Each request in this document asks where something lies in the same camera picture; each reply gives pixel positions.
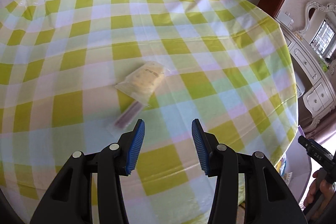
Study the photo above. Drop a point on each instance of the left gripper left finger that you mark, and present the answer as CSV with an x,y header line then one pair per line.
x,y
69,197

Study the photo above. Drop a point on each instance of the green checkered tablecloth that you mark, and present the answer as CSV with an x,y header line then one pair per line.
x,y
227,65

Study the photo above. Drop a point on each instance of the clear packet yellow cookie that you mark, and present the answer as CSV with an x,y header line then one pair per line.
x,y
142,83

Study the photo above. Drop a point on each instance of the ornate white sideboard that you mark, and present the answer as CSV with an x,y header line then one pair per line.
x,y
310,50

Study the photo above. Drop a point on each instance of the purple stick snack wrapper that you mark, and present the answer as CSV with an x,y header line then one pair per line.
x,y
129,114

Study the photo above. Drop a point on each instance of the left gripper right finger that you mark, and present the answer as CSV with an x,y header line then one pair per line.
x,y
267,197

